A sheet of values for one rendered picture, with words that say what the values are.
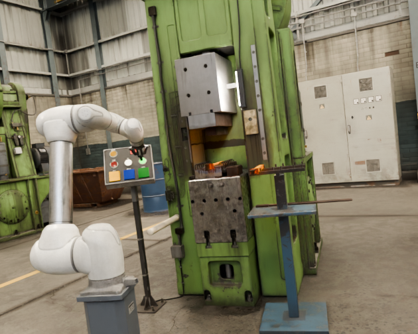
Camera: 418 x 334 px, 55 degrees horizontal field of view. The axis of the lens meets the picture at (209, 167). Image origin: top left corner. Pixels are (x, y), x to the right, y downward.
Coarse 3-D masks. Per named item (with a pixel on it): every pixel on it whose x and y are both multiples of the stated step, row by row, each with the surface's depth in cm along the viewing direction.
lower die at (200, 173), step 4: (216, 164) 283; (220, 164) 291; (224, 164) 285; (200, 168) 280; (204, 168) 279; (216, 168) 276; (220, 168) 275; (196, 172) 282; (200, 172) 281; (204, 172) 280; (208, 172) 279; (212, 172) 278; (216, 172) 277; (220, 172) 276; (196, 176) 282; (200, 176) 281; (204, 176) 280; (208, 176) 279; (212, 176) 278
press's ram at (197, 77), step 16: (176, 64) 278; (192, 64) 274; (208, 64) 271; (224, 64) 289; (192, 80) 276; (208, 80) 272; (224, 80) 285; (192, 96) 277; (208, 96) 273; (224, 96) 282; (192, 112) 278; (208, 112) 274; (224, 112) 286
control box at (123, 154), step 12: (108, 156) 282; (120, 156) 283; (132, 156) 283; (144, 156) 283; (108, 168) 278; (120, 168) 278; (132, 168) 279; (108, 180) 274; (132, 180) 275; (144, 180) 276
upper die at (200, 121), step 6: (204, 114) 275; (210, 114) 274; (216, 114) 277; (222, 114) 291; (228, 114) 306; (192, 120) 279; (198, 120) 277; (204, 120) 276; (210, 120) 274; (216, 120) 276; (222, 120) 289; (228, 120) 304; (192, 126) 279; (198, 126) 278; (204, 126) 276; (210, 126) 275; (216, 126) 279; (222, 126) 294; (228, 126) 310
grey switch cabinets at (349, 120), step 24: (360, 72) 711; (384, 72) 692; (312, 96) 757; (336, 96) 736; (360, 96) 716; (384, 96) 696; (312, 120) 762; (336, 120) 741; (360, 120) 720; (384, 120) 701; (312, 144) 768; (336, 144) 746; (360, 144) 725; (384, 144) 705; (336, 168) 751; (360, 168) 730; (384, 168) 710
